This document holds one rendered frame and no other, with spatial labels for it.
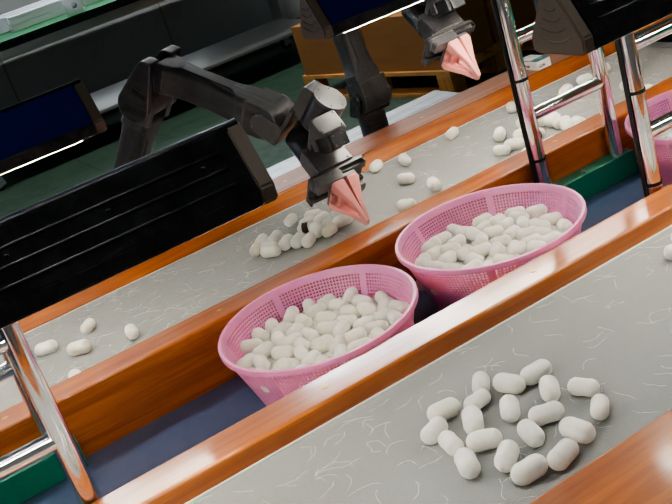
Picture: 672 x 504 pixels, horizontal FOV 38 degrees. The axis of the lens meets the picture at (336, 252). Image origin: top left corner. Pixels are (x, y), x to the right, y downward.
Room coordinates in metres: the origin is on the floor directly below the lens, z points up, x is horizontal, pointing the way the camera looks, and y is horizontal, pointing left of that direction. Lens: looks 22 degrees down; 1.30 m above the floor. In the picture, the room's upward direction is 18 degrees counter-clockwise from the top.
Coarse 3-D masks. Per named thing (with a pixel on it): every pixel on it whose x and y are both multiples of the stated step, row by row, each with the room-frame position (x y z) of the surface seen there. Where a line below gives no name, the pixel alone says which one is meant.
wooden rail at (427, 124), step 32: (576, 64) 1.94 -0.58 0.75; (480, 96) 1.89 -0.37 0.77; (512, 96) 1.88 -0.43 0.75; (384, 128) 1.88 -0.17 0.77; (416, 128) 1.82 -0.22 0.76; (448, 128) 1.81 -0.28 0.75; (384, 160) 1.76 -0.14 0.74; (288, 192) 1.70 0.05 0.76; (224, 224) 1.65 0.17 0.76; (160, 256) 1.60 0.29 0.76; (96, 288) 1.55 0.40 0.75; (32, 320) 1.51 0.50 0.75
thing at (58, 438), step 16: (0, 336) 0.90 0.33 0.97; (16, 336) 0.90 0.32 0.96; (0, 352) 0.89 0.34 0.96; (16, 352) 0.90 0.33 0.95; (32, 352) 0.91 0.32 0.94; (16, 368) 0.90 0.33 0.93; (32, 368) 0.90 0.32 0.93; (32, 384) 0.90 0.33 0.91; (32, 400) 0.90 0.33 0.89; (48, 400) 0.90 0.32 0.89; (48, 416) 0.90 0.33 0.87; (48, 432) 0.90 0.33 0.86; (64, 432) 0.90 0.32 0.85; (32, 448) 0.89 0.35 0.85; (48, 448) 0.89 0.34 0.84; (64, 448) 0.90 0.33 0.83; (0, 464) 0.88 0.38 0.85; (16, 464) 0.88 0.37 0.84; (64, 464) 0.90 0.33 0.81; (80, 464) 0.90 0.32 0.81; (80, 480) 0.90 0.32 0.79; (80, 496) 0.90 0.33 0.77; (96, 496) 0.90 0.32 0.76
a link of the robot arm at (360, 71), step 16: (352, 32) 2.08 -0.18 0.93; (336, 48) 2.11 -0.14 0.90; (352, 48) 2.07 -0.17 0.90; (352, 64) 2.06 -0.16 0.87; (368, 64) 2.07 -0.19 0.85; (352, 80) 2.07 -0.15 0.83; (368, 80) 2.06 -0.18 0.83; (384, 80) 2.07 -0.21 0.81; (368, 96) 2.05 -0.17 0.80; (384, 96) 2.06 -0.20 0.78
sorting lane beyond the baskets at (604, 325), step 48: (576, 288) 1.05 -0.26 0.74; (624, 288) 1.01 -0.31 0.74; (480, 336) 1.01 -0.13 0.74; (528, 336) 0.98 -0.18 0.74; (576, 336) 0.95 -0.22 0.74; (624, 336) 0.92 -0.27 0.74; (432, 384) 0.94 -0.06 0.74; (624, 384) 0.83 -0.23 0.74; (336, 432) 0.91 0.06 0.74; (384, 432) 0.88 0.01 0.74; (624, 432) 0.76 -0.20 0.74; (240, 480) 0.88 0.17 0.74; (288, 480) 0.85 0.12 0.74; (336, 480) 0.83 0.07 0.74; (384, 480) 0.80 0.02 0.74; (432, 480) 0.78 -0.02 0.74; (480, 480) 0.76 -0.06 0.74
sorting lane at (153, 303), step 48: (624, 96) 1.68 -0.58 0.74; (432, 144) 1.77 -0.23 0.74; (480, 144) 1.68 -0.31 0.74; (384, 192) 1.59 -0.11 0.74; (432, 192) 1.52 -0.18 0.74; (240, 240) 1.59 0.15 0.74; (336, 240) 1.45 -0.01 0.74; (144, 288) 1.51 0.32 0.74; (192, 288) 1.45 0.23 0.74; (240, 288) 1.39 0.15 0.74; (48, 336) 1.44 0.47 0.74; (96, 336) 1.38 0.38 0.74; (144, 336) 1.32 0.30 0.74; (0, 384) 1.32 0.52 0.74; (48, 384) 1.27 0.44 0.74
